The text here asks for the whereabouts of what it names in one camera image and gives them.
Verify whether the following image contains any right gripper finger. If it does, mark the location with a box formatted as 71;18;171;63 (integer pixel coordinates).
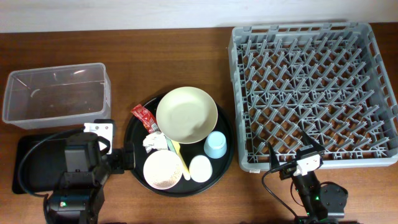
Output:
301;131;325;152
267;142;280;170

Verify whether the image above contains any pink bowl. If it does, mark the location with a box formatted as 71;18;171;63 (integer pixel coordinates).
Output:
143;150;183;190

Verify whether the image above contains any light blue cup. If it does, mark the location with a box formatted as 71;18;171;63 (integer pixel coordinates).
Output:
204;131;227;159

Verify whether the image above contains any white cup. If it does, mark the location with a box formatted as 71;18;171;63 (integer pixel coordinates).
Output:
189;155;213;183

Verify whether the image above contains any cream shallow bowl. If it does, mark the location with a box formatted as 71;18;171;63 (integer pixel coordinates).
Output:
155;86;218;144

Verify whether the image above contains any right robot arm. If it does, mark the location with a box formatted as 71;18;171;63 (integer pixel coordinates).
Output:
262;133;348;223

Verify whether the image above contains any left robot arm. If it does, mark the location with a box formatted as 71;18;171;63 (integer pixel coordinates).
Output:
17;127;136;223

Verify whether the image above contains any grey dishwasher rack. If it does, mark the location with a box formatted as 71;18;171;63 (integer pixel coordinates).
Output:
228;22;397;173

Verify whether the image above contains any crumpled white napkin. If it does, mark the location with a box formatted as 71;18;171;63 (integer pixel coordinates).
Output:
142;131;168;153

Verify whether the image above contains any red sauce packet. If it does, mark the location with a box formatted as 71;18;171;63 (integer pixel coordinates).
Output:
131;104;160;133

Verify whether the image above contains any light green plastic knife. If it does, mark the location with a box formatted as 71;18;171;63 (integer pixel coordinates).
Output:
166;138;176;153

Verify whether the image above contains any round black serving tray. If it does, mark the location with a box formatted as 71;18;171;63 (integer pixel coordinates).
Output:
124;106;235;197

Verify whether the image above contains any yellow plastic knife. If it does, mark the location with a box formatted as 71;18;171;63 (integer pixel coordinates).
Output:
172;141;191;180

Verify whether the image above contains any black rectangular tray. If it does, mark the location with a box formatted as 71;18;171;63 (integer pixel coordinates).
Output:
12;134;67;194

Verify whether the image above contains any clear plastic bin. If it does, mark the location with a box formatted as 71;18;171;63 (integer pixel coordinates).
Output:
2;63;111;129

